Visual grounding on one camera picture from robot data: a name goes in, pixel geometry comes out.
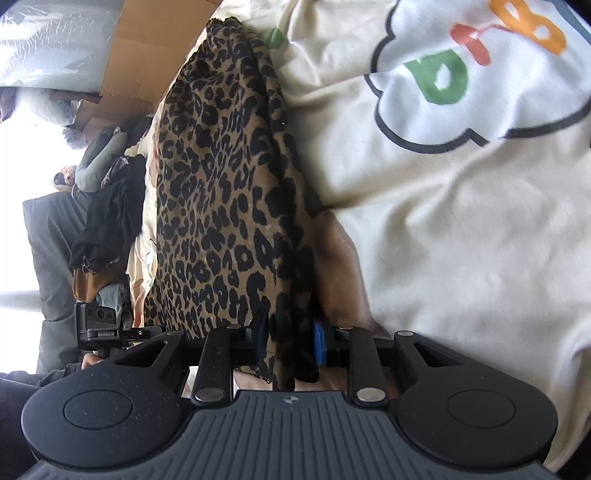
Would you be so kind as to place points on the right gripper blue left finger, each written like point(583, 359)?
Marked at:
point(248, 342)

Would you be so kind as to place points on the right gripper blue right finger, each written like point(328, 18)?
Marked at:
point(332, 345)

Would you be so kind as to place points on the leopard print skirt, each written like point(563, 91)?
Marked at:
point(233, 232)

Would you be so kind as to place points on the black clothes pile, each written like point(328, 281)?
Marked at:
point(114, 220)

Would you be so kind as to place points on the person's bare left hand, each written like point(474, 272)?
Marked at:
point(90, 359)

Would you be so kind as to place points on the grey blue garment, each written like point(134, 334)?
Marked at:
point(114, 296)

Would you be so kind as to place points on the brown garment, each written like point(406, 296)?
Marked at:
point(86, 285)

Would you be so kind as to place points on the dark grey pillow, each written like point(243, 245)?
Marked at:
point(53, 223)

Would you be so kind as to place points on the small plush toy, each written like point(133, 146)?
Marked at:
point(64, 180)

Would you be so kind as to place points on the cream bear print blanket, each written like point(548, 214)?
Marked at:
point(449, 144)

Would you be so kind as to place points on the grey upright panel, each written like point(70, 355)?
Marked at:
point(58, 45)

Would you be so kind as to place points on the flattened brown cardboard box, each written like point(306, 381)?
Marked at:
point(150, 44)

